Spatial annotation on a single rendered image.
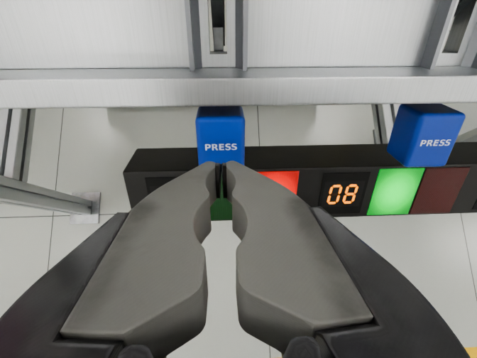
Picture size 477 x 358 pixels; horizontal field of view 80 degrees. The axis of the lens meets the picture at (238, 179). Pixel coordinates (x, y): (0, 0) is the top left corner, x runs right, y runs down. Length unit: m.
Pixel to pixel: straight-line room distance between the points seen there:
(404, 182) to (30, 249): 0.94
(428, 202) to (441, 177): 0.02
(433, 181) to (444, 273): 0.84
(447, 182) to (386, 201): 0.04
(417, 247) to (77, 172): 1.02
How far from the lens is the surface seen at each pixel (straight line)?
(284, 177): 0.18
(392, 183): 0.21
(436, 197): 0.23
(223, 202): 0.19
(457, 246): 1.08
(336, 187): 0.19
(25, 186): 0.68
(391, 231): 0.97
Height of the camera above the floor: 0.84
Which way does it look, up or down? 78 degrees down
